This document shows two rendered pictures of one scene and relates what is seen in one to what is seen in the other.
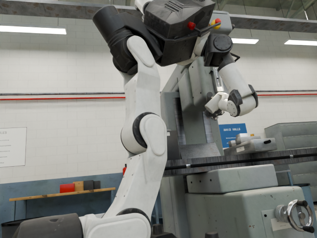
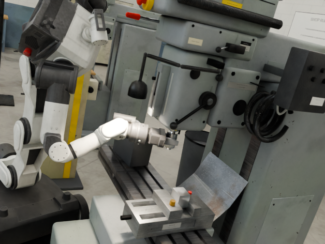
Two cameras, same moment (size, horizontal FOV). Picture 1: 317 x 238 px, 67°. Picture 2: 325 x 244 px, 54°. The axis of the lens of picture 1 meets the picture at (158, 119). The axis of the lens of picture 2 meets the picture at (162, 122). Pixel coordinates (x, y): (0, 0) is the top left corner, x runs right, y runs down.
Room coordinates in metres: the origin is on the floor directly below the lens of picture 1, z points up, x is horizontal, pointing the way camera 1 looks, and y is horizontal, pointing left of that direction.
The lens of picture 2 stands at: (1.13, -1.62, 1.72)
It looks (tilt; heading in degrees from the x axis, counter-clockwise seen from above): 18 degrees down; 75
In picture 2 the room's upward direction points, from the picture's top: 13 degrees clockwise
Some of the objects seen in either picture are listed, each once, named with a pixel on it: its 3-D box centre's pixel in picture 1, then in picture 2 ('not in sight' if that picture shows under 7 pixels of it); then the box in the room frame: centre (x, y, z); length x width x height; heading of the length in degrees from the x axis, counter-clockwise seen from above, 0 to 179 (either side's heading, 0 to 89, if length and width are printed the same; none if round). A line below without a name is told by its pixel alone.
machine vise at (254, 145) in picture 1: (246, 146); (170, 210); (1.55, -0.55, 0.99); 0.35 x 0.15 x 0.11; 16
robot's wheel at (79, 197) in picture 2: not in sight; (77, 210); (1.21, 0.11, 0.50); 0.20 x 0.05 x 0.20; 123
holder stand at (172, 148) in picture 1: (158, 146); (133, 141); (1.45, 0.02, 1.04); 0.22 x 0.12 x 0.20; 112
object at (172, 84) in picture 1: (182, 86); (283, 59); (2.02, -0.25, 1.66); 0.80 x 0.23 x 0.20; 15
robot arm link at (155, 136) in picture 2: (214, 109); (150, 135); (1.44, -0.36, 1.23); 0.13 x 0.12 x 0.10; 82
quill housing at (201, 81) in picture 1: (208, 81); (184, 87); (1.54, -0.37, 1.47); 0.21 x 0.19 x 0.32; 105
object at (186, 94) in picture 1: (198, 92); (221, 92); (1.72, -0.33, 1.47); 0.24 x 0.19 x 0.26; 105
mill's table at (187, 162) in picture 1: (229, 163); (158, 210); (1.54, -0.42, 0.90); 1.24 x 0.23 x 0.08; 105
